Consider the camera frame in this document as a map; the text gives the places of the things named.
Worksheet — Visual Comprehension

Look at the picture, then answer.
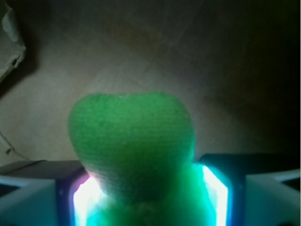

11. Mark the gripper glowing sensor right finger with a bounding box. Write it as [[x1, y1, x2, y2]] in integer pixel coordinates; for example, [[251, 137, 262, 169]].
[[197, 153, 301, 226]]

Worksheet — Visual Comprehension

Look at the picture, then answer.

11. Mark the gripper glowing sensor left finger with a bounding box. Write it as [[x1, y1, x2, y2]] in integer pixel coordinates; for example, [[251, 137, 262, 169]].
[[0, 160, 103, 226]]

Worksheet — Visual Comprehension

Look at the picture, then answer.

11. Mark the green plush animal toy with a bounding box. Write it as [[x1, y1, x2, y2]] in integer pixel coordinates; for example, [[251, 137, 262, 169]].
[[68, 92, 216, 226]]

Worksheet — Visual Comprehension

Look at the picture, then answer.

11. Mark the brown paper bag bin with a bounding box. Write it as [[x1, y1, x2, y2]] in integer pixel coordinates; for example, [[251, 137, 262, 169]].
[[0, 0, 301, 165]]

